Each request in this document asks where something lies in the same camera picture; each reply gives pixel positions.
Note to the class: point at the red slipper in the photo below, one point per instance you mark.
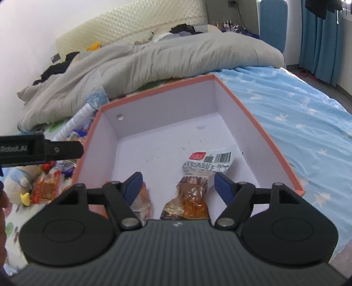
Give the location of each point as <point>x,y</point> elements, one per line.
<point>304,73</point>

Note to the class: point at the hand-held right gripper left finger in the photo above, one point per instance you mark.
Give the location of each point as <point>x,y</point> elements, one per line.
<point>133,187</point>

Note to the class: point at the translucent light blue plastic bag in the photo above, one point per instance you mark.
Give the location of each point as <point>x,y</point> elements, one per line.
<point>96,99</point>

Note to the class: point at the white duck plush toy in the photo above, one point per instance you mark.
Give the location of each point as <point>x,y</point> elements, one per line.
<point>16,178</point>

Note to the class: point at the grey duvet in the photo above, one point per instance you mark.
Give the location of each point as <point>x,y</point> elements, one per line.
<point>151,63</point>

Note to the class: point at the fruit printed sheet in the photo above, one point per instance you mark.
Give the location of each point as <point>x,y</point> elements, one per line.
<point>13,217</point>

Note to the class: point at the blue curtain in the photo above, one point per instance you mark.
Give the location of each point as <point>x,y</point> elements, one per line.
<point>316,41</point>

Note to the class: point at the blue snack packet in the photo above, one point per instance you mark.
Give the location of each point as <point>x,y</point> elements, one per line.
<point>67,166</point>

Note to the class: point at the cream quilted headboard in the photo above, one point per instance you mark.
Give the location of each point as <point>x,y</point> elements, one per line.
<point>123,22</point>

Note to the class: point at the yellow item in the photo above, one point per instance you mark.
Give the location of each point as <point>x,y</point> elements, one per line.
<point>94,46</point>

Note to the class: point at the red foil snack packet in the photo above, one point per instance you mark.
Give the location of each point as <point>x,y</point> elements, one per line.
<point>48,166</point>

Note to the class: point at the white spray bottle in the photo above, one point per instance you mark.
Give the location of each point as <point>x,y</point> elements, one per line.
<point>74,121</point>

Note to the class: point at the pile of black clothes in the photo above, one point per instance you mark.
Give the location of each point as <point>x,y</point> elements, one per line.
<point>57,68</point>

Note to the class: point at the clear brown snack packet white label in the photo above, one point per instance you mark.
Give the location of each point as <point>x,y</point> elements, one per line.
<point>192,195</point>

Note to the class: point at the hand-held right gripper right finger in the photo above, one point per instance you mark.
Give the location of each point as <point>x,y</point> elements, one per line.
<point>224,187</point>

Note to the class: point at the beige pillow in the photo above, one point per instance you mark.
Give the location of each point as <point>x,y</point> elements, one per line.
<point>213,29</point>

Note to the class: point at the blue star bed sheet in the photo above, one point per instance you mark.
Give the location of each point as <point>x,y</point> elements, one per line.
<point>302,110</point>

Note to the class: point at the small orange snack packet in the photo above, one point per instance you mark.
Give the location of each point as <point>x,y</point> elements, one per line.
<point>143,205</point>

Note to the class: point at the clear orange snack packet red logo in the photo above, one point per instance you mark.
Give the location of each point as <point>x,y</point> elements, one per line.
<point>45,188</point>

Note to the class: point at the hanging dark jacket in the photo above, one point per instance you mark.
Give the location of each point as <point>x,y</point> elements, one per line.
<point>321,8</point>

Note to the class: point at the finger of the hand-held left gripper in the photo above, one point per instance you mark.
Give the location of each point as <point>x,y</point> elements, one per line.
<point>66,150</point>

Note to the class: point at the pink cardboard box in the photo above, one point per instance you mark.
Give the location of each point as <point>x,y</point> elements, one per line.
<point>165,115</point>

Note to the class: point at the group of small bottles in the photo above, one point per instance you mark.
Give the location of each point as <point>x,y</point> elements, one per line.
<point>228,24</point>

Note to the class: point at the black garment on pillow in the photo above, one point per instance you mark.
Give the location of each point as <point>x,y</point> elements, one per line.
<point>184,29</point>

